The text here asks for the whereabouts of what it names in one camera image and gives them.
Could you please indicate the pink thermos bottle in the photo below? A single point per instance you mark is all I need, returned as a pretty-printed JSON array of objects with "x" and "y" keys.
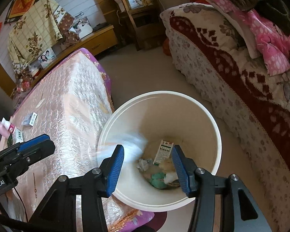
[{"x": 3, "y": 131}]

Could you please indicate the wooden chair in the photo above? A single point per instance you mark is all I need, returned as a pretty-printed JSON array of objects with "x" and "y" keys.
[{"x": 140, "y": 20}]

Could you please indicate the framed couple photo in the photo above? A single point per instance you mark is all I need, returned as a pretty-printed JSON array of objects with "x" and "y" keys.
[{"x": 46, "y": 58}]

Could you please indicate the wooden sideboard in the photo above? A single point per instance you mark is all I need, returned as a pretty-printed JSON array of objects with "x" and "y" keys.
[{"x": 95, "y": 43}]

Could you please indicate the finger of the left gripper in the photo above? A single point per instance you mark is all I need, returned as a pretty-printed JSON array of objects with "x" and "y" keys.
[
  {"x": 15, "y": 167},
  {"x": 40, "y": 144}
]

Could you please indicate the floral checked hanging cloth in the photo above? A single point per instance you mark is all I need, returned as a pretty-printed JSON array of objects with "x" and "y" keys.
[{"x": 40, "y": 28}]

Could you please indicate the white printed carton box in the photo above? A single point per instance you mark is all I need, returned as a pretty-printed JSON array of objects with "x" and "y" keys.
[{"x": 163, "y": 152}]

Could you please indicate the cream plastic trash bin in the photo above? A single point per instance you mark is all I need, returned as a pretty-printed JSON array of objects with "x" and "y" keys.
[{"x": 148, "y": 126}]

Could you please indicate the white paper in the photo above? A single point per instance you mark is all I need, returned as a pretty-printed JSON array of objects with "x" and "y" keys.
[{"x": 134, "y": 145}]

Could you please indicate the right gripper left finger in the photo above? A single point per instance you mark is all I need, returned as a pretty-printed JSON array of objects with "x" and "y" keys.
[{"x": 57, "y": 210}]

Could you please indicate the white Caltrate pill bottle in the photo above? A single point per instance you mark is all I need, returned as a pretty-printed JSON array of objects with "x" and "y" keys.
[{"x": 8, "y": 125}]

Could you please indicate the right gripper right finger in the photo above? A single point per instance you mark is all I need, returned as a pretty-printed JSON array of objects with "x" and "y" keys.
[{"x": 239, "y": 210}]

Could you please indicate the pink spotted blanket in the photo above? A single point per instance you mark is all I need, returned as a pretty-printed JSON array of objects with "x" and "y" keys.
[{"x": 269, "y": 40}]

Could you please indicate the green knitted toy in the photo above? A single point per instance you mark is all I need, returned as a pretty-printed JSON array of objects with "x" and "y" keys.
[{"x": 157, "y": 181}]

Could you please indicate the floral covered sofa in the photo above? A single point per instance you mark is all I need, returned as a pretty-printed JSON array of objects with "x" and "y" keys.
[{"x": 209, "y": 52}]

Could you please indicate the small blue white box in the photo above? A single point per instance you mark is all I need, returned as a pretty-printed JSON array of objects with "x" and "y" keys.
[{"x": 29, "y": 120}]

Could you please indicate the white rainbow medicine box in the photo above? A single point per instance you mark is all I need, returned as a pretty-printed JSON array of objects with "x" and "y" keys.
[{"x": 17, "y": 136}]

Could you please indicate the dark green snack packet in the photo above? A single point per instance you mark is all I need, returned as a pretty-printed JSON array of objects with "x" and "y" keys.
[{"x": 10, "y": 140}]

